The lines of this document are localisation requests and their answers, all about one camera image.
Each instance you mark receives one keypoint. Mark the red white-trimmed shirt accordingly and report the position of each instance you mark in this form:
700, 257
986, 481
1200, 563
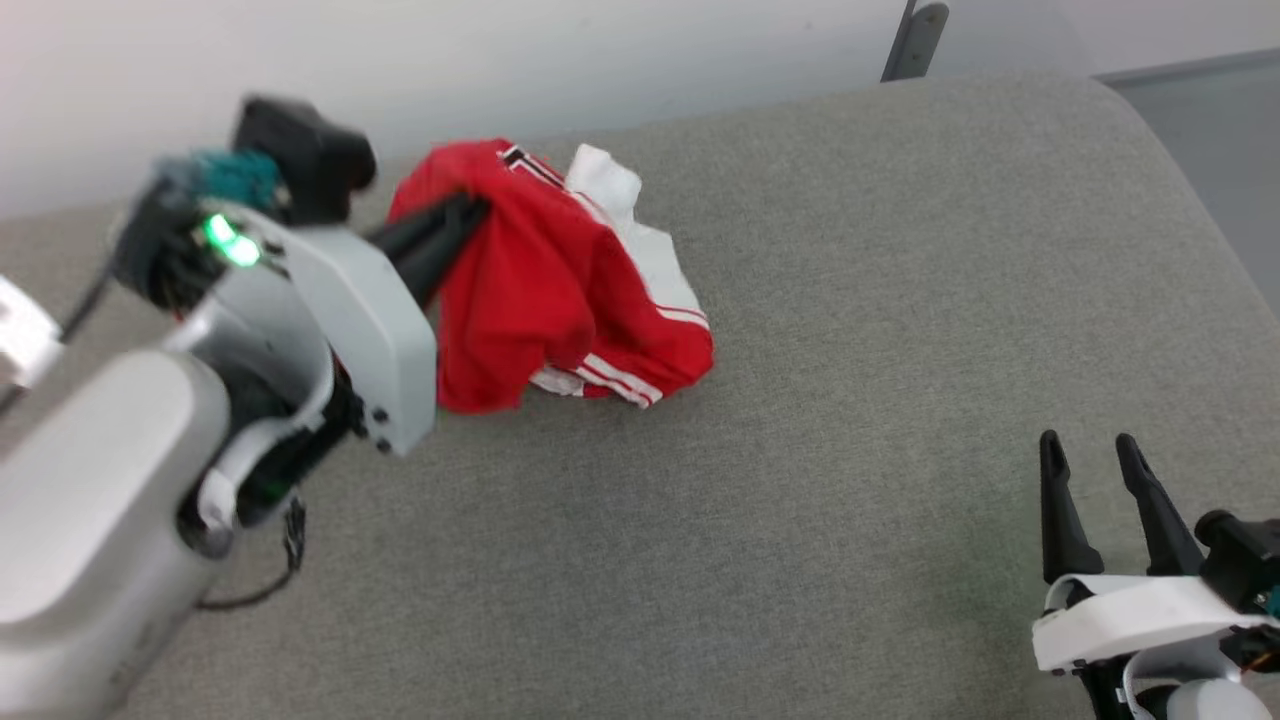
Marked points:
540, 290

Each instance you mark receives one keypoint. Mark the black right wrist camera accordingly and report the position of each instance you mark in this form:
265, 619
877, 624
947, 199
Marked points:
1240, 560

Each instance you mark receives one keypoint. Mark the grey metal door bracket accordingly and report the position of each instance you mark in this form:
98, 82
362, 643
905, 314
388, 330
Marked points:
918, 40

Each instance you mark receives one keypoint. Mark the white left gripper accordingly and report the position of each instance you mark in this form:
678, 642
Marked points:
370, 320

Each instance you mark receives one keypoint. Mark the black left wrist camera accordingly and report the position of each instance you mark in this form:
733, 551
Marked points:
300, 160

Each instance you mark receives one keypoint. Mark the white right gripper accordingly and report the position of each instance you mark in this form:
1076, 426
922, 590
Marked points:
1130, 615

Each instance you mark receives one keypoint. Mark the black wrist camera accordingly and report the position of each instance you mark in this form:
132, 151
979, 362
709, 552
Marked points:
1240, 560
300, 160

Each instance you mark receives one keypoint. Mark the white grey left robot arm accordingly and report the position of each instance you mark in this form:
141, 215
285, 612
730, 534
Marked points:
90, 500

